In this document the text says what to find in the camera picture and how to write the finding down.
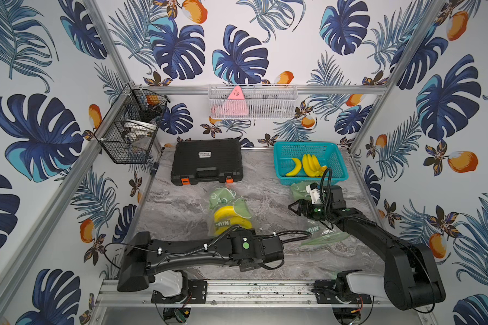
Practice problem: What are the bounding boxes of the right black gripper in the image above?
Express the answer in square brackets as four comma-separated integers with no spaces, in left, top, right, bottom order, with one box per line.
[287,199,331,221]

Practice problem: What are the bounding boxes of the yellow bananas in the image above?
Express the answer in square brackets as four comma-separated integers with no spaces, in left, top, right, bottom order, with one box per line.
[214,206,253,236]

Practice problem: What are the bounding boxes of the yellow banana from bag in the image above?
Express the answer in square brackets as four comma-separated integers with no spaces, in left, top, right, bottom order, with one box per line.
[302,154,328,177]

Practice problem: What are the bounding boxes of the yellow single banana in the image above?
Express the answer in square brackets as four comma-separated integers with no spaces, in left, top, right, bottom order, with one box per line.
[285,158,302,177]

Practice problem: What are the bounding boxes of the zip-top bag with bananas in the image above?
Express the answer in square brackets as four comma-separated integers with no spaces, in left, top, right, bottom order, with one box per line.
[207,187,253,236]

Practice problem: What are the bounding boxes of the zip-top bag green print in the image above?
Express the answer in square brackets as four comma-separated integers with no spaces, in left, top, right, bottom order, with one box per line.
[290,181,349,246]

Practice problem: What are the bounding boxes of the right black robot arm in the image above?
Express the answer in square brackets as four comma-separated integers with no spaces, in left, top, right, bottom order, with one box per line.
[288,186,446,310]

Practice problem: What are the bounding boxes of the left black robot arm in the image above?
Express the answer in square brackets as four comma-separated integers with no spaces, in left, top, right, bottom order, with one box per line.
[117,226,284,293]

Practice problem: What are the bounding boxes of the teal plastic basket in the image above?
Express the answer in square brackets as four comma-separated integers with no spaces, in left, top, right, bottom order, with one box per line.
[273,142,348,186]

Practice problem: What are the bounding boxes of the black plastic tool case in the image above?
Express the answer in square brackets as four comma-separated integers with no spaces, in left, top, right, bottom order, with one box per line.
[170,139,243,186]

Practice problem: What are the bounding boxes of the pink triangle card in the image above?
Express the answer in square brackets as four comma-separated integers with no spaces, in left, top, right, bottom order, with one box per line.
[222,85,249,117]

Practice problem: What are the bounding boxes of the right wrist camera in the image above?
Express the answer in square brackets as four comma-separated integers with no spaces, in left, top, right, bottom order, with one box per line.
[306,183,322,204]

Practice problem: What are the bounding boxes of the aluminium front rail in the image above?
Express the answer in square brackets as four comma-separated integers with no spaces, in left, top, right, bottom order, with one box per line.
[96,280,394,308]

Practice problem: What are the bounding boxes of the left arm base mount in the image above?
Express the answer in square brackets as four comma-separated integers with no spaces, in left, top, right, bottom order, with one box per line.
[151,280,208,305]

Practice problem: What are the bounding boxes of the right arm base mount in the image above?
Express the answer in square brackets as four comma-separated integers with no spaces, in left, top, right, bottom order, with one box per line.
[311,280,372,306]

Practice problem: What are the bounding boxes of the clear mesh wall tray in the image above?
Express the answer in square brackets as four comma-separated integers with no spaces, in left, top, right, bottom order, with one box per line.
[207,84,298,120]

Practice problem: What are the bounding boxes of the black wire basket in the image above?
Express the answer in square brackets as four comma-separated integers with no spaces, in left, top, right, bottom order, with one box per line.
[94,84,170,165]

